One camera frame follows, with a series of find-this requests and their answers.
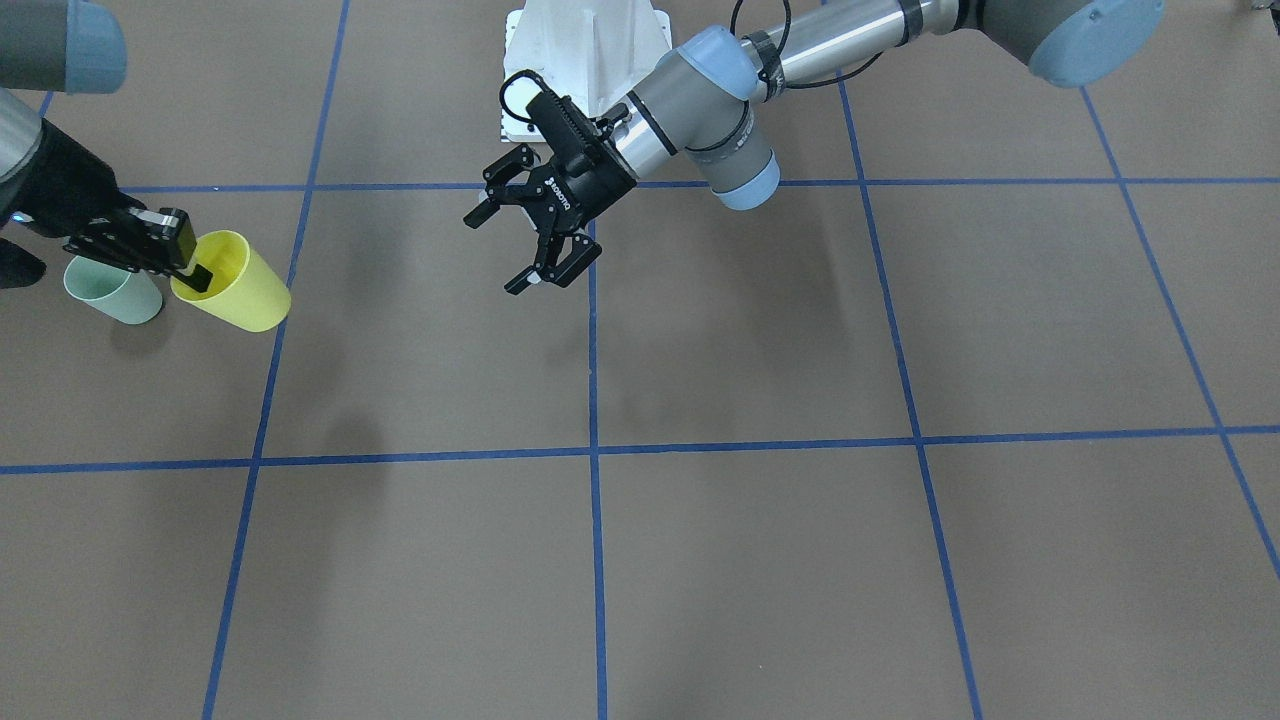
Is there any yellow plastic cup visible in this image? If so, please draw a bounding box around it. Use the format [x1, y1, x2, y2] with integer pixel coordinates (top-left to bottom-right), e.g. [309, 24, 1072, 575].
[170, 231, 292, 333]

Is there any light green plastic cup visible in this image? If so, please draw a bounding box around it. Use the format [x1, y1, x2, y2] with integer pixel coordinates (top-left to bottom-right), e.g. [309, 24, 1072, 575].
[61, 256, 165, 325]

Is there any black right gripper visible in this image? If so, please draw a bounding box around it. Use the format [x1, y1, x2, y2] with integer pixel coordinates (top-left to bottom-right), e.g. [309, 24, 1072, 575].
[0, 120, 212, 292]

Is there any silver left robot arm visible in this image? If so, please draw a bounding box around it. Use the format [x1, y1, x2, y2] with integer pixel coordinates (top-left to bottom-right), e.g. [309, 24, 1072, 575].
[463, 1, 1165, 295]

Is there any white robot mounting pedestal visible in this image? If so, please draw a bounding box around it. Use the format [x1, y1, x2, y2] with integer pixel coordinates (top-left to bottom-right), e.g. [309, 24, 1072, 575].
[503, 1, 673, 117]

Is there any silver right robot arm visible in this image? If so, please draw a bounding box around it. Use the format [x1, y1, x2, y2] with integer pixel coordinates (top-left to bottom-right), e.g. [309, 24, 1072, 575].
[1, 1, 212, 291]

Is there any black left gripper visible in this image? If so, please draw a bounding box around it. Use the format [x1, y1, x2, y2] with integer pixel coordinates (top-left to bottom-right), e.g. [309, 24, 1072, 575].
[463, 92, 637, 295]

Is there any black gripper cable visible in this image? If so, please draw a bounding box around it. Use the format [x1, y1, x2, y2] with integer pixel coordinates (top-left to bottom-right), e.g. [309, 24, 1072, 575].
[498, 0, 886, 126]

